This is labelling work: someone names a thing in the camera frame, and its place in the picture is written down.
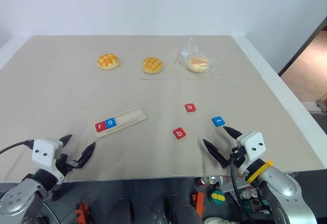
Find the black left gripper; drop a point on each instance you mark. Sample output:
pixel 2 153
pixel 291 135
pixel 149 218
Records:
pixel 61 162

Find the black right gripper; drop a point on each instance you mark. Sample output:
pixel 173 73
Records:
pixel 237 156

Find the blue letter t tile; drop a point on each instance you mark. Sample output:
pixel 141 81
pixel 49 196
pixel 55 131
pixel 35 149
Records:
pixel 218 121

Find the red letter b tile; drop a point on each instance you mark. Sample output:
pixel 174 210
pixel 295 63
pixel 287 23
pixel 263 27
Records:
pixel 179 133

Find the red letter o tile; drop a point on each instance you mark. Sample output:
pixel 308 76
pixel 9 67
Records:
pixel 190 108

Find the wooden letter tray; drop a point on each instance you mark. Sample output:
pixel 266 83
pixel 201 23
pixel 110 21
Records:
pixel 130 118

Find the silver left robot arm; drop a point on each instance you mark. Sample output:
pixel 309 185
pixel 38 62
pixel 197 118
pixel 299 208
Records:
pixel 15 198

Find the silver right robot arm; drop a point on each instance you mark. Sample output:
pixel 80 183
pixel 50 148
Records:
pixel 283 188

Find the red letter r tile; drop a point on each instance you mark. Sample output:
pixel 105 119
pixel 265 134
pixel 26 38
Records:
pixel 100 126

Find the blue letter o tile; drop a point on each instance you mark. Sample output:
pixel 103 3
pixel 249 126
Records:
pixel 110 123

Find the metal cans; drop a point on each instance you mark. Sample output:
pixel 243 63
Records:
pixel 208 180

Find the yellow zip tie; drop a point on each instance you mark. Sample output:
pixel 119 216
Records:
pixel 259 171

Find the green and yellow roll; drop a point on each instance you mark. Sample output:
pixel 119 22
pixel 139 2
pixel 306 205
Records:
pixel 217 197

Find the orange and black tool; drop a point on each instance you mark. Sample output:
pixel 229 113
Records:
pixel 82 212

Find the orange clamp tool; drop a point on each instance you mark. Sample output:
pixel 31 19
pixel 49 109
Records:
pixel 199 204

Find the white shoe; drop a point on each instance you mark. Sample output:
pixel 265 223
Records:
pixel 217 220

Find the dark rounded shape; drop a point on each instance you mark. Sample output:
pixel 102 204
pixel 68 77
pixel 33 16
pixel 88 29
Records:
pixel 182 211

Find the pale bun in bag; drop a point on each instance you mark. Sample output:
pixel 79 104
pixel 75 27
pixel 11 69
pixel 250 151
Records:
pixel 198 64

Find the golden pineapple bun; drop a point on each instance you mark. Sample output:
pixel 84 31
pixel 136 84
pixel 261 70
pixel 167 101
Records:
pixel 152 65
pixel 108 61

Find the bun in plastic bag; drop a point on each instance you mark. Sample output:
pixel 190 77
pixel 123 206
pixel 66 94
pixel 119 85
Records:
pixel 190 48

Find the cardboard box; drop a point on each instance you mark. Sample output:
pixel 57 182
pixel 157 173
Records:
pixel 322 104

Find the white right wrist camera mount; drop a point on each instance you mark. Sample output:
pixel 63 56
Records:
pixel 251 145

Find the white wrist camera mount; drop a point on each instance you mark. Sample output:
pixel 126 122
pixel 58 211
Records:
pixel 43 148
pixel 251 145

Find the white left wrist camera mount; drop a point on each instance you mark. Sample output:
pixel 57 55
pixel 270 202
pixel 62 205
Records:
pixel 43 148

